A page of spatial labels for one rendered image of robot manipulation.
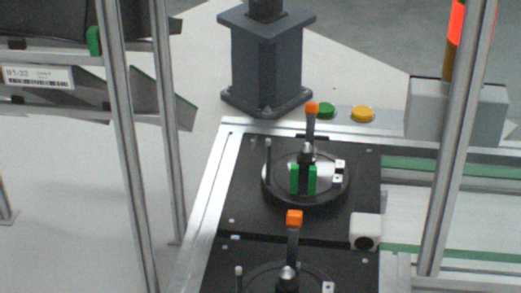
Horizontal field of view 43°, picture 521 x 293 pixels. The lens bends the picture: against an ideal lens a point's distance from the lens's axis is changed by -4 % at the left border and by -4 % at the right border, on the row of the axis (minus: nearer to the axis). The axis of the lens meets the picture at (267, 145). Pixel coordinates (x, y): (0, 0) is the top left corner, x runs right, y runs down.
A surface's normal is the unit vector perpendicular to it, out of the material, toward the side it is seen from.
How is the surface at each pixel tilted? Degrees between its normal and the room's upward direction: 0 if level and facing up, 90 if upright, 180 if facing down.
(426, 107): 90
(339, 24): 1
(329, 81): 0
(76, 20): 65
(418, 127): 90
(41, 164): 0
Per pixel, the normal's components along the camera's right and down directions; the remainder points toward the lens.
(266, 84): 0.02, 0.61
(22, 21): -0.28, 0.19
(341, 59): 0.00, -0.79
